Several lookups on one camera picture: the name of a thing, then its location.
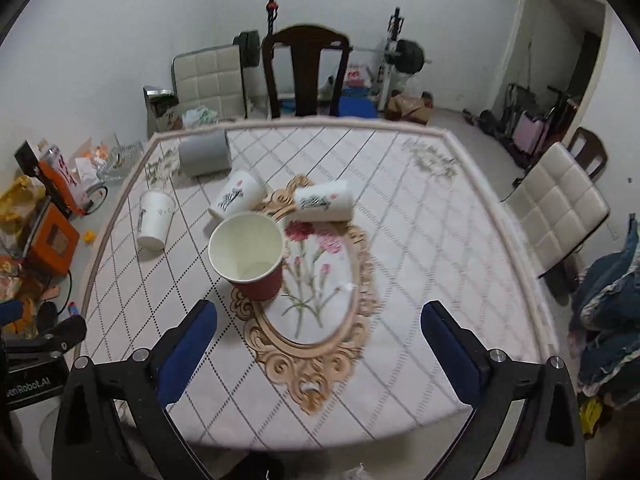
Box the brown bag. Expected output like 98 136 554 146
386 90 435 126

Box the orange and black box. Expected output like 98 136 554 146
13 140 93 218

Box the red and white bag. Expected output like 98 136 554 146
344 63 373 92

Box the open cardboard box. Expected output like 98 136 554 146
143 85 182 136

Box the barbell with black plates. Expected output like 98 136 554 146
233 30 434 73

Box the white printed paper cup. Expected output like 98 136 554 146
136 189 177 252
292 180 354 223
207 170 267 221

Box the pink suitcase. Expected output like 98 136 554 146
515 110 548 153

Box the yellow cloth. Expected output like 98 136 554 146
580 395 603 436

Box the dark wooden chair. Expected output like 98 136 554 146
261 24 352 120
567 126 609 183

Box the blue quilt pile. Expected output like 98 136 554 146
569 212 640 408

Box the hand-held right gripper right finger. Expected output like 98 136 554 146
420 301 587 480

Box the yellow bag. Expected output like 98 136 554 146
0 175 47 223

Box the floral printed tablecloth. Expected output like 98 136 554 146
80 116 560 450

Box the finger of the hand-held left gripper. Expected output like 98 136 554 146
5 314 88 360
0 300 27 327

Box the grey roll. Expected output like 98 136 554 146
178 129 232 178

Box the white barbell rack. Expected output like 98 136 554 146
374 6 407 113

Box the black scooter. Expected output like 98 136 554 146
462 82 536 168

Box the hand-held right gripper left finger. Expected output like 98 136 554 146
51 299 219 480

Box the red paper cup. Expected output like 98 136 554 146
207 212 286 302

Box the cream padded chair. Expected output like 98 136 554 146
501 141 611 281
171 45 249 121

